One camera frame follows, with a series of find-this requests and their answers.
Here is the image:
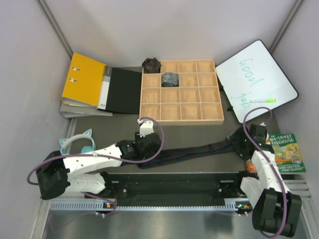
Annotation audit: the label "yellow ring binder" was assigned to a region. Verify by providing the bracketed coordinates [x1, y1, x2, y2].
[61, 52, 106, 108]

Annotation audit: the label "rolled grey tie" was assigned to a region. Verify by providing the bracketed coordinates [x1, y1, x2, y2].
[161, 72, 179, 87]

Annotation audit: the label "brown blue striped tie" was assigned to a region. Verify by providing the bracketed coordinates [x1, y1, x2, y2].
[137, 140, 235, 169]

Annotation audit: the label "white whiteboard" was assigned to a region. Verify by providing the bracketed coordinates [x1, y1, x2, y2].
[216, 40, 299, 123]

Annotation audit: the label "black folder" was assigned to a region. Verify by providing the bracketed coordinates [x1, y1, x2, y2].
[97, 66, 142, 115]

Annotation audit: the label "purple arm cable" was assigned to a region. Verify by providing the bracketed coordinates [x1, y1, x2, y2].
[26, 117, 165, 216]
[243, 107, 292, 237]

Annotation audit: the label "grey slotted cable duct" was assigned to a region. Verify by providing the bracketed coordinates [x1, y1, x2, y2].
[50, 199, 250, 212]

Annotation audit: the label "teal cat ear headphones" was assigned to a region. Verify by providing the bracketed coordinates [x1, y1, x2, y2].
[59, 128, 96, 155]

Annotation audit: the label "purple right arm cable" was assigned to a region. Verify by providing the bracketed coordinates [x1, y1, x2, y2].
[243, 107, 292, 237]

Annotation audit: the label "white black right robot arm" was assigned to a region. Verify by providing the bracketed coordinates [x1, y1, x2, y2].
[228, 124, 302, 238]

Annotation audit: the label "grey folder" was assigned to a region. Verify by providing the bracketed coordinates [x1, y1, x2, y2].
[60, 104, 113, 119]

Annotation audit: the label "green marker pen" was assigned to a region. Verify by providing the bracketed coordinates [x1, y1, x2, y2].
[250, 99, 276, 103]

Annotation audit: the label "green treehouse book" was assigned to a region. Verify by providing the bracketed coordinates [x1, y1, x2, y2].
[269, 133, 306, 174]

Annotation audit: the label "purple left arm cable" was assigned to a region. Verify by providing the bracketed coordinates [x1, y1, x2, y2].
[26, 117, 165, 216]

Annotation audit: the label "rolled dark brown tie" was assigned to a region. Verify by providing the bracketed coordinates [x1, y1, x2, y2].
[142, 58, 161, 74]

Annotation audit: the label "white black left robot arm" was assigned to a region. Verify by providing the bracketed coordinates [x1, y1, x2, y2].
[36, 133, 161, 200]

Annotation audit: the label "wooden compartment tray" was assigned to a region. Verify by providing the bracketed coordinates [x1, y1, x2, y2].
[140, 59, 224, 125]

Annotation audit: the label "dark grey table mat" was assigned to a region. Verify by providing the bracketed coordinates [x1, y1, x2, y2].
[74, 66, 295, 175]

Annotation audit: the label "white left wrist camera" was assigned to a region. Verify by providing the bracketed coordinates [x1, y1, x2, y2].
[137, 119, 154, 137]

